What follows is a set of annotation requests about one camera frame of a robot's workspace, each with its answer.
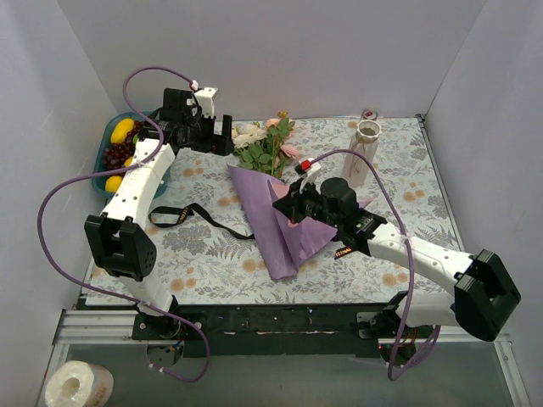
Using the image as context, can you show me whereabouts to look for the artificial flower bouquet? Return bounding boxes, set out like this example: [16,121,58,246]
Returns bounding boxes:
[232,111,299,179]

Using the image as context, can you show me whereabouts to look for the purple pink wrapping paper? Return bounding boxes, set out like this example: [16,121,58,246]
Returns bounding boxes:
[227,164,378,281]

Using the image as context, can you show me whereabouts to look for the black ribbon gold lettering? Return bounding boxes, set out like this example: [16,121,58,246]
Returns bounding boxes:
[148,203,255,241]

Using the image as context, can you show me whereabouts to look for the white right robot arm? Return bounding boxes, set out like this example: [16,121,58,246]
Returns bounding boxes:
[272,178,521,342]

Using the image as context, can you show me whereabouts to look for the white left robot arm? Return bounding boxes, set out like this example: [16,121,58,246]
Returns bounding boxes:
[84,135,181,339]

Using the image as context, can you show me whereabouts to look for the white ceramic vase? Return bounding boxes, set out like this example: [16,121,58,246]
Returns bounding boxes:
[342,120,382,188]

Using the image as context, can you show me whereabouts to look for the yellow mango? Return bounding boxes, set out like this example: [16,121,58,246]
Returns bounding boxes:
[110,118,135,144]

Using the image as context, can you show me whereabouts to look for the dark red grapes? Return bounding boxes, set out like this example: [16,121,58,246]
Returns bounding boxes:
[103,120,143,170]

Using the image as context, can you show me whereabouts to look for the teal plastic fruit tray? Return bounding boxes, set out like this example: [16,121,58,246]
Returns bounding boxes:
[91,112,171,200]

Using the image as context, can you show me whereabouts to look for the yellow lemon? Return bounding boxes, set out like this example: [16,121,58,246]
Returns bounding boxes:
[104,176,123,193]

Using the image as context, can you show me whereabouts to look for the floral table mat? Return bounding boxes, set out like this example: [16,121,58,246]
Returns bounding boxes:
[147,118,459,304]

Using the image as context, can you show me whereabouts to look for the white tissue roll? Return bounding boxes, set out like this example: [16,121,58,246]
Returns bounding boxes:
[44,360,114,407]

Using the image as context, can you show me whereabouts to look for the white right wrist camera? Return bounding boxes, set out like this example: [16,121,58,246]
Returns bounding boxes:
[294,158,322,193]

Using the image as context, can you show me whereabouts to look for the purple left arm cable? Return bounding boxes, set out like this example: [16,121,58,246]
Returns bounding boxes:
[36,64,211,383]

